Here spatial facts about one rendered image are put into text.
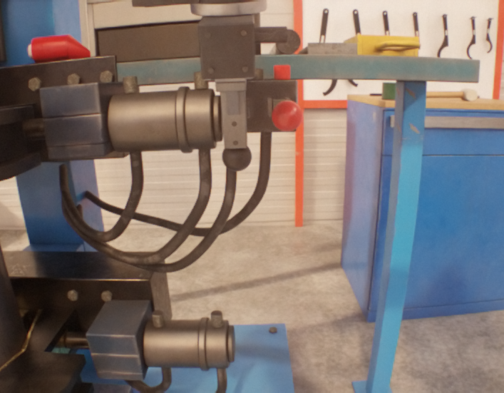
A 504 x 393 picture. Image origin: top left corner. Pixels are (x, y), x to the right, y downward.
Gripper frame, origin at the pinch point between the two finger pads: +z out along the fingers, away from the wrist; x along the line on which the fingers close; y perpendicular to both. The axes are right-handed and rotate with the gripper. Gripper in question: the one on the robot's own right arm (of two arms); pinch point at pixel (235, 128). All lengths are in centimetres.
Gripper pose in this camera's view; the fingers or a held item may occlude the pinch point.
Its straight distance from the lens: 43.8
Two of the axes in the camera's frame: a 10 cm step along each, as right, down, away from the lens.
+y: 10.0, -0.3, -0.1
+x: -0.1, -6.1, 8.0
